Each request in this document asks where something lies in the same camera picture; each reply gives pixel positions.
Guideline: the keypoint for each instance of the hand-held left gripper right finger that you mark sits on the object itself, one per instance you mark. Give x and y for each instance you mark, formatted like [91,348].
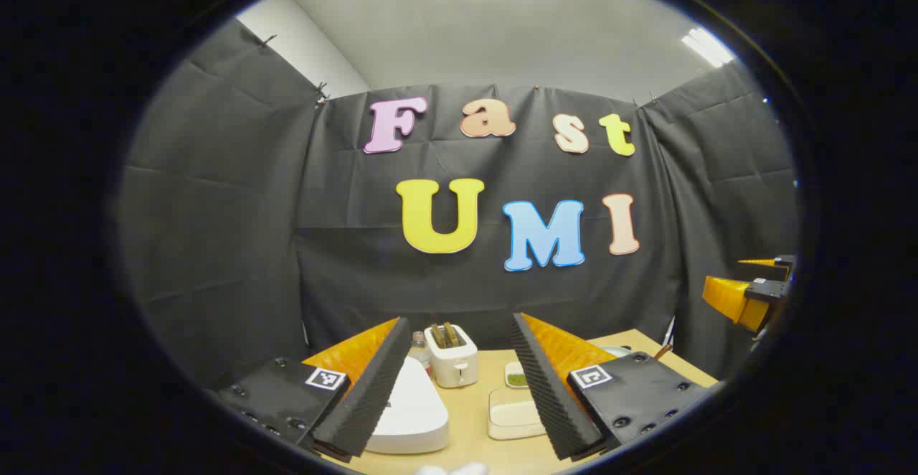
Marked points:
[545,396]

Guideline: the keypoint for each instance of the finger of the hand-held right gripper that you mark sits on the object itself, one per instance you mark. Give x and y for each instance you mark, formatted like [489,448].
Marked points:
[782,264]
[731,299]

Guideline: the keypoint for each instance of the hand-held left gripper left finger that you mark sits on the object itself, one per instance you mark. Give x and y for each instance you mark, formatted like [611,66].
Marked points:
[373,389]

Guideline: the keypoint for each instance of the clear box of rice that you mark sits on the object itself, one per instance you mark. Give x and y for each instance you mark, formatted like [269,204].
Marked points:
[510,414]

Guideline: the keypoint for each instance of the white rice cooker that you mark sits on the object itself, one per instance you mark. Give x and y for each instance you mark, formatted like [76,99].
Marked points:
[416,410]

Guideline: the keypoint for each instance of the clear plastic water bottle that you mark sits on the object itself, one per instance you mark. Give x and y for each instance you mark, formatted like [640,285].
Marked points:
[421,351]

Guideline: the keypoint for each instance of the white toaster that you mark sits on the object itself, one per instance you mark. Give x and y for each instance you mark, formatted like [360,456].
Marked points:
[452,371]

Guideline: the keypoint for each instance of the brown toast slice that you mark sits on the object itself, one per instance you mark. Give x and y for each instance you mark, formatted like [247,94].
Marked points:
[451,334]
[437,335]

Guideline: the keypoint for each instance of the black backdrop cloth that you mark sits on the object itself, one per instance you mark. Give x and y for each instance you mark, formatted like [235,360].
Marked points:
[251,209]

